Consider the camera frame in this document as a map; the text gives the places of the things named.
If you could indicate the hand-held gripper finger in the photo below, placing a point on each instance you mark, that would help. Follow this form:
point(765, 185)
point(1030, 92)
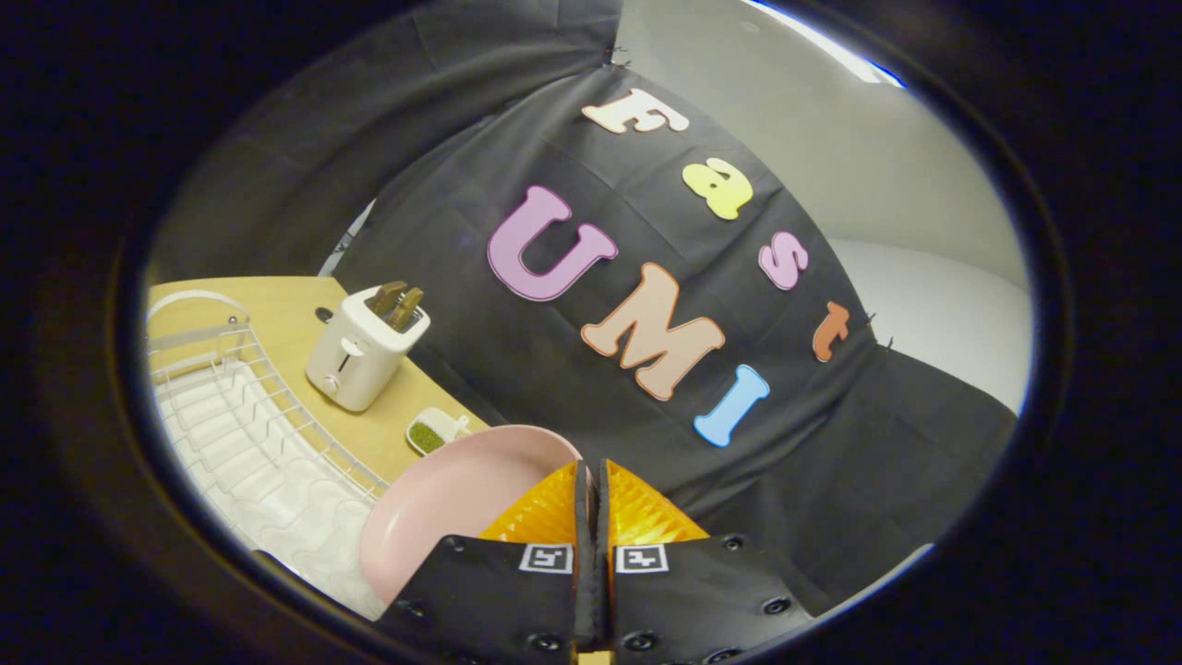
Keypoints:
point(602, 554)
point(583, 554)

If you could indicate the pink plate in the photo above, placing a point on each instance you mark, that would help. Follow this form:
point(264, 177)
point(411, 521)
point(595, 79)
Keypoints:
point(443, 503)

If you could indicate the small white dish green contents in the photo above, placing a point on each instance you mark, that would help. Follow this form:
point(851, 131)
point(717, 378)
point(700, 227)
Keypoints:
point(427, 434)

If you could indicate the black backdrop cloth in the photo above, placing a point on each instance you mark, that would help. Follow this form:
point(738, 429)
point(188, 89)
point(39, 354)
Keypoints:
point(591, 305)

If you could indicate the brown toast slice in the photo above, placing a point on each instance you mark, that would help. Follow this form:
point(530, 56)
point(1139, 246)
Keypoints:
point(407, 309)
point(388, 297)

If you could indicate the white toaster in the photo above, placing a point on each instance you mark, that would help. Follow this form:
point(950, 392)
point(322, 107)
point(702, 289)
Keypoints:
point(355, 356)

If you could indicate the white drainer tray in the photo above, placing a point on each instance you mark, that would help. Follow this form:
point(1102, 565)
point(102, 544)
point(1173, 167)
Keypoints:
point(259, 480)

